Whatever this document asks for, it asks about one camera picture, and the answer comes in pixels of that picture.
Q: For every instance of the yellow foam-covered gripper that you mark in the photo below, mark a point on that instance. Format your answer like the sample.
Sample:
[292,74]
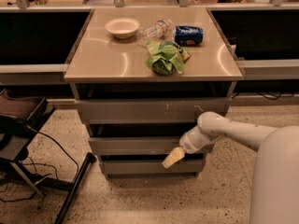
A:
[191,143]

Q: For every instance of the grey drawer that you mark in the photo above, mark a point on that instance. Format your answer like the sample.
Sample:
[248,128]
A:
[133,145]
[146,111]
[150,167]

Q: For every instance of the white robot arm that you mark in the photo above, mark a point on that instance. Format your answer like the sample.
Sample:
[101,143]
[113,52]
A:
[275,182]

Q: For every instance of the grey bottom drawer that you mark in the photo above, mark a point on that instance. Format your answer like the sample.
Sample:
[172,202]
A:
[150,167]

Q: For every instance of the drawer cabinet with steel top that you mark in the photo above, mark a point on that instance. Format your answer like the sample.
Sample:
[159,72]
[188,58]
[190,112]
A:
[106,68]

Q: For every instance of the grey top drawer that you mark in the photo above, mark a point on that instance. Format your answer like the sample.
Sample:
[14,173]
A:
[146,111]

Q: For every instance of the black floor bar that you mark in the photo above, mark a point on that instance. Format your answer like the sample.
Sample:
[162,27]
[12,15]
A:
[90,158]

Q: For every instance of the green chip bag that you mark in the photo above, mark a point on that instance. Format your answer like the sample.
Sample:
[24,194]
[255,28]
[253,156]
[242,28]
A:
[166,58]

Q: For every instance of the blue soda can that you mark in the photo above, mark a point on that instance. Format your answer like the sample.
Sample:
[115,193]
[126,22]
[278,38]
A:
[188,35]

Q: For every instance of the clear plastic water bottle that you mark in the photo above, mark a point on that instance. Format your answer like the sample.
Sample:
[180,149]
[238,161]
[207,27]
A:
[156,30]

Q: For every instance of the white bowl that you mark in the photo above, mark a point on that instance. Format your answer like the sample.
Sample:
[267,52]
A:
[122,28]

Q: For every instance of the black rolling cart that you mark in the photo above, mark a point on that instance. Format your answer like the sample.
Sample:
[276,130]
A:
[21,118]

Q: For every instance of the left counter bench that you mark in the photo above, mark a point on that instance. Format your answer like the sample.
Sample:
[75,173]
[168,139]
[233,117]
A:
[40,40]

